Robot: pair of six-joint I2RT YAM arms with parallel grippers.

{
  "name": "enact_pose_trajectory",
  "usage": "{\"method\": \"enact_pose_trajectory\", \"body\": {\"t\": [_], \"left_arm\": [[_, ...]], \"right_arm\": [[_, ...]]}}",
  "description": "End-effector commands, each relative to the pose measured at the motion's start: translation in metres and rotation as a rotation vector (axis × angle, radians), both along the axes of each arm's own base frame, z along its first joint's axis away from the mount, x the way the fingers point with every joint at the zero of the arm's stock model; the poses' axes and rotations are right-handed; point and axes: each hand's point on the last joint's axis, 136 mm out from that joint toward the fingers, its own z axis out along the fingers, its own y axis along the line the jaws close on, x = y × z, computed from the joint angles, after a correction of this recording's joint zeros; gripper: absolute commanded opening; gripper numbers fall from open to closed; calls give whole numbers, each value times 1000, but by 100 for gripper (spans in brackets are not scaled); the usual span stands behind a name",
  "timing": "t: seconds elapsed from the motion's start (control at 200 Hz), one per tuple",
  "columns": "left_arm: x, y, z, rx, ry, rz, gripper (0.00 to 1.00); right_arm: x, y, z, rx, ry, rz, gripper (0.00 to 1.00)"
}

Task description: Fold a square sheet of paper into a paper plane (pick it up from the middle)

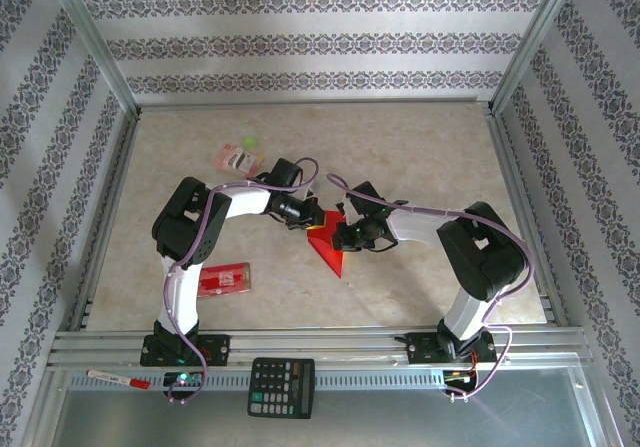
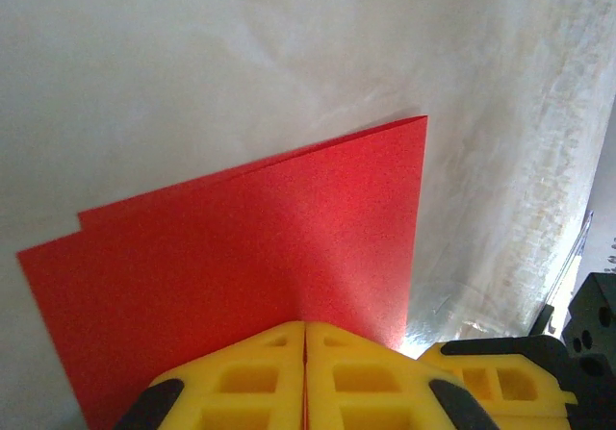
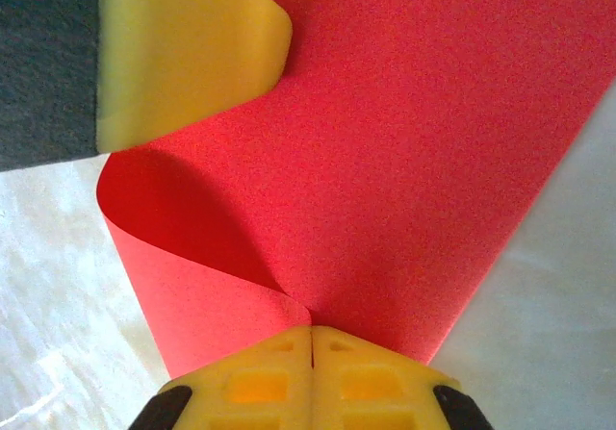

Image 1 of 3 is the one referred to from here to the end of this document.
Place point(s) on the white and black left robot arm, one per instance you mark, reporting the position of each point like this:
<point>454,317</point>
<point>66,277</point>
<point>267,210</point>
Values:
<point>245,202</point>

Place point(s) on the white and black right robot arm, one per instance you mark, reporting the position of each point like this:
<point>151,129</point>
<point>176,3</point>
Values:
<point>410,227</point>

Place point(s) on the grey metal sheet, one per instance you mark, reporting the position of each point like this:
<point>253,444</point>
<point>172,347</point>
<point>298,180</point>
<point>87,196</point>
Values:
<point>400,422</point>

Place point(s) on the pink blister pack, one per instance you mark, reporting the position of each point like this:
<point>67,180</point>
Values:
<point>235,161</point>

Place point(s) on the green round lid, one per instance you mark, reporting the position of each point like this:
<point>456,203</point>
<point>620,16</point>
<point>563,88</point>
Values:
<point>250,142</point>

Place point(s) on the red clear-lidded package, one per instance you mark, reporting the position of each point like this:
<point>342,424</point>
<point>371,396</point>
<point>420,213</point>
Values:
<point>225,279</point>

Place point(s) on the black calculator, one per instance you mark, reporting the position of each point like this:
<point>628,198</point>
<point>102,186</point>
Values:
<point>282,387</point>

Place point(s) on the controller board with green light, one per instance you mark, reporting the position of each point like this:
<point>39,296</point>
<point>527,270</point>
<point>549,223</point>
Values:
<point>182,378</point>

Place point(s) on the white marker with red cap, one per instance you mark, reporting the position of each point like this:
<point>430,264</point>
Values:
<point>115,378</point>

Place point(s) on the long aluminium base rail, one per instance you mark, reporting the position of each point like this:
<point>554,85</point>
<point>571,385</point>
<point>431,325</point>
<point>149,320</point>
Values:
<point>325,344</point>

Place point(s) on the aluminium rail along wall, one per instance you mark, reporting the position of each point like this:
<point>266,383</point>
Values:
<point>310,103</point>

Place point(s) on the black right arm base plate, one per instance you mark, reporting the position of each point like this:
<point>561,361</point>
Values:
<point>420,349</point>

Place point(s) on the aluminium side rail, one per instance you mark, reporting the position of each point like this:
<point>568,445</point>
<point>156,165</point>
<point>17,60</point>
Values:
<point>105,227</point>
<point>511,167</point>

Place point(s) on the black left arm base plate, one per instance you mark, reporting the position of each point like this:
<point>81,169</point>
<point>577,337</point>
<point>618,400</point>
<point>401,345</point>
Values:
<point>220,349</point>

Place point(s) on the aluminium frame post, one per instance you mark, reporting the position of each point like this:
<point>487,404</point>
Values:
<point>95,42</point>
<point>538,42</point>

